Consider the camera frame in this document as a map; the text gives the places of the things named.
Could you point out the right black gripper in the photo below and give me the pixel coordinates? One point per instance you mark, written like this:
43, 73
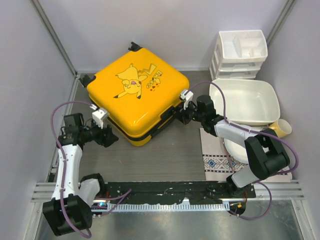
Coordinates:
182, 114

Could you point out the grey cable duct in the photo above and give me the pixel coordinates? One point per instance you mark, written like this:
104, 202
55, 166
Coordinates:
185, 206

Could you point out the yellow mug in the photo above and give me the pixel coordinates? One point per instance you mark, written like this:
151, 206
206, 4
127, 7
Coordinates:
281, 127

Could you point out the white drawer organizer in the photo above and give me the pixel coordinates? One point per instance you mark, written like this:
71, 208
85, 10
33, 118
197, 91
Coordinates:
238, 54

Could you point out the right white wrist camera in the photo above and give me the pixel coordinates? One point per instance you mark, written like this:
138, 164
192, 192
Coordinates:
186, 96

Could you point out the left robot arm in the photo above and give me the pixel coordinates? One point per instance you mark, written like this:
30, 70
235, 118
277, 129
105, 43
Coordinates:
70, 206

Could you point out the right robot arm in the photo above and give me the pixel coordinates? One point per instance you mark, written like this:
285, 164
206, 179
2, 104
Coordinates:
264, 149

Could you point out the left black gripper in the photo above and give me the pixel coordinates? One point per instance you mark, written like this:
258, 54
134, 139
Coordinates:
106, 137

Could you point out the white round plate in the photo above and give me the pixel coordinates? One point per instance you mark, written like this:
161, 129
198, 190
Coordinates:
237, 151

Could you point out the white plastic basin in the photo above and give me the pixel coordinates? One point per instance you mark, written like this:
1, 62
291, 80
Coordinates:
248, 102

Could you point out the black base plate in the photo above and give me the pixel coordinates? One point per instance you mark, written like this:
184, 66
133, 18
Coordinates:
174, 192

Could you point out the yellow Pikachu suitcase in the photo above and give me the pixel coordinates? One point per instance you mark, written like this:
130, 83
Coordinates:
140, 91

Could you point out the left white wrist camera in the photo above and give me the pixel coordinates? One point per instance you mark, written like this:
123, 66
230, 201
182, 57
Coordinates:
99, 115

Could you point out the aluminium frame rail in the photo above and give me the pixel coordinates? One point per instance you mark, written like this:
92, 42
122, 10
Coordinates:
274, 190

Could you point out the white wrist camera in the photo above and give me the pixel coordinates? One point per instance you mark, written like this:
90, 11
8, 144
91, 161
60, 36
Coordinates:
186, 96
99, 115

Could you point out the patterned placemat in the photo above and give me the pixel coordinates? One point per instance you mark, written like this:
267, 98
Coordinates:
218, 163

